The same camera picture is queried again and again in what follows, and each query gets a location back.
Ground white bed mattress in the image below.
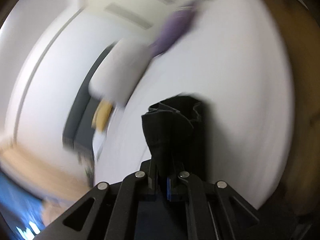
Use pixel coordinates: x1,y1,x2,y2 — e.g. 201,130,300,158
94,0,294,208

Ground yellow cushion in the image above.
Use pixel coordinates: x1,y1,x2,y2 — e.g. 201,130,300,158
92,100,113,132

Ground black denim pants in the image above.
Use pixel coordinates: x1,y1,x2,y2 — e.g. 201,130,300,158
141,93,208,196

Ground purple cushion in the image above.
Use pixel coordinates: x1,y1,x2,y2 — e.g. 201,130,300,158
150,0,200,57

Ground grey upholstered headboard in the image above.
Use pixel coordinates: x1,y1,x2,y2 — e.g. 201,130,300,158
62,42,118,153

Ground white pillow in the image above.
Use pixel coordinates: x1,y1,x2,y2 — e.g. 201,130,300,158
88,38,152,107

